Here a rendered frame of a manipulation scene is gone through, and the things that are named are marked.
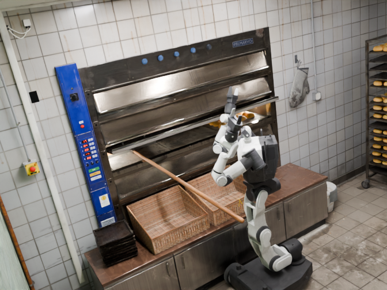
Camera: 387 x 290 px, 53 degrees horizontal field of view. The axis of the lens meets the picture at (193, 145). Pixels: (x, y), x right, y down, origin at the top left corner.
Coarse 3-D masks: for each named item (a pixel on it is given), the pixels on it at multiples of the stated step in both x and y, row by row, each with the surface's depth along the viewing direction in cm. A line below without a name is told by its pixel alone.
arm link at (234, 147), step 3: (234, 144) 257; (237, 144) 258; (231, 147) 258; (234, 147) 257; (237, 147) 260; (231, 150) 258; (234, 150) 259; (222, 153) 264; (225, 153) 267; (231, 153) 258; (234, 153) 261; (219, 156) 264; (222, 156) 262; (225, 156) 260; (228, 156) 259; (231, 156) 259
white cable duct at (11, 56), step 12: (0, 12) 264; (0, 24) 265; (12, 48) 272; (12, 60) 274; (24, 96) 283; (24, 108) 285; (36, 132) 293; (36, 144) 295; (48, 168) 304; (48, 180) 306; (60, 204) 315; (60, 216) 317; (72, 240) 327; (72, 252) 329
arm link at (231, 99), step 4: (228, 96) 310; (232, 96) 309; (236, 96) 314; (228, 100) 312; (232, 100) 310; (236, 100) 316; (228, 104) 311; (232, 104) 312; (228, 108) 311; (232, 108) 311
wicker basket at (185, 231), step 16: (160, 192) 358; (176, 192) 366; (128, 208) 341; (144, 208) 351; (160, 208) 358; (176, 208) 366; (192, 208) 356; (144, 224) 350; (160, 224) 356; (176, 224) 352; (192, 224) 347; (208, 224) 337; (144, 240) 327; (160, 240) 314; (176, 240) 322
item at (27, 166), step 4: (32, 160) 296; (36, 160) 295; (24, 164) 290; (28, 164) 290; (32, 164) 291; (36, 164) 293; (24, 168) 291; (28, 168) 291; (36, 168) 294; (28, 172) 291; (32, 172) 293; (36, 172) 294; (40, 172) 296; (28, 176) 292
